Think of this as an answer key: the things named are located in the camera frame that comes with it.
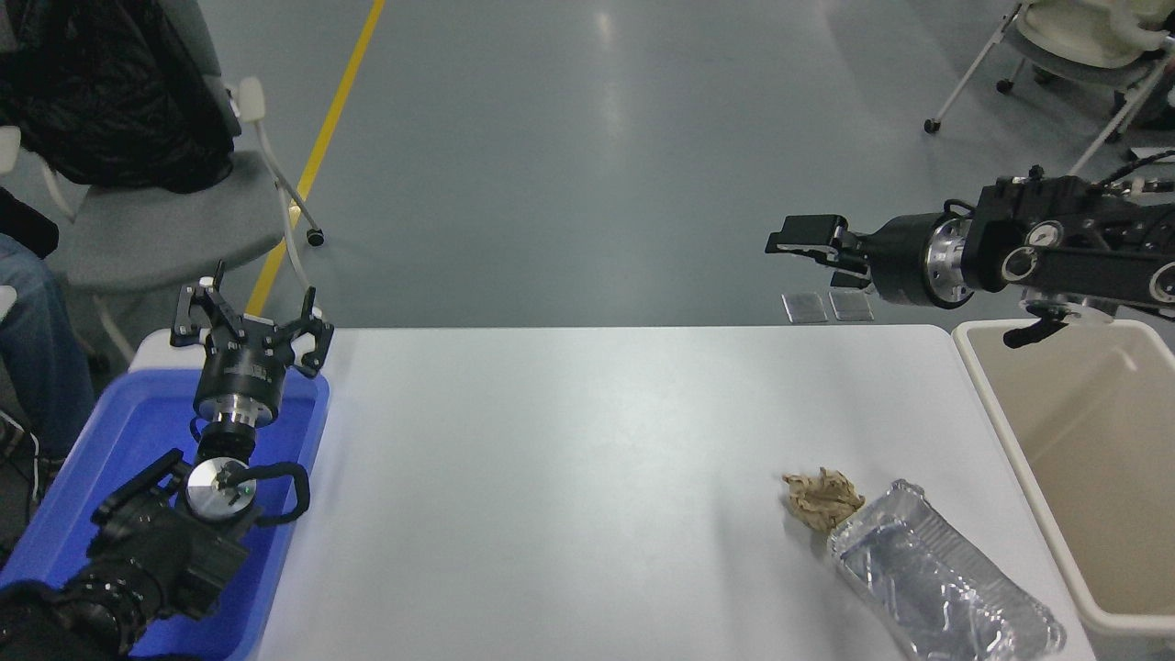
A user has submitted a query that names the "crumpled tan paper ball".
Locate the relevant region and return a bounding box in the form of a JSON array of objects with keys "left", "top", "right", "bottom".
[{"left": 782, "top": 467, "right": 866, "bottom": 535}]

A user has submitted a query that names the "blue plastic tray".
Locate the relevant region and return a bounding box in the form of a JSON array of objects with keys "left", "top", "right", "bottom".
[{"left": 0, "top": 367, "right": 330, "bottom": 661}]

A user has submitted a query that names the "silver foil tray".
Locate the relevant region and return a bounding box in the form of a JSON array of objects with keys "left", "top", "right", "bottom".
[{"left": 826, "top": 479, "right": 1068, "bottom": 661}]

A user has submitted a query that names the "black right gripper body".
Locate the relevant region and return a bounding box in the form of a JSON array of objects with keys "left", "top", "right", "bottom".
[{"left": 863, "top": 213, "right": 942, "bottom": 308}]

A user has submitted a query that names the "large pale bin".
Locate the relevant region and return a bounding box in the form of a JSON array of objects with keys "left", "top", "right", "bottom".
[{"left": 952, "top": 318, "right": 1175, "bottom": 637}]

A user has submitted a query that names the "white framed black chair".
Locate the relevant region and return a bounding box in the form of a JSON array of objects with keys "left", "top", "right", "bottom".
[{"left": 0, "top": 124, "right": 109, "bottom": 377}]

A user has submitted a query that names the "white wheeled chair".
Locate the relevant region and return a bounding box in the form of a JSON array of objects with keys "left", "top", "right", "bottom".
[{"left": 923, "top": 0, "right": 1175, "bottom": 175}]

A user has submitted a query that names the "grey seat chair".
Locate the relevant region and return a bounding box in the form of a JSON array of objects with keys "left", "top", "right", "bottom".
[{"left": 37, "top": 0, "right": 329, "bottom": 368}]

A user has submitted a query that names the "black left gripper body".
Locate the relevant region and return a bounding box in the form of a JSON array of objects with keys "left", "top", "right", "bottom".
[{"left": 193, "top": 319, "right": 297, "bottom": 405}]

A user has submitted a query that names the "person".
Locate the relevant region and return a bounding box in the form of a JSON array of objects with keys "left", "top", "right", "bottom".
[{"left": 0, "top": 234, "right": 97, "bottom": 497}]

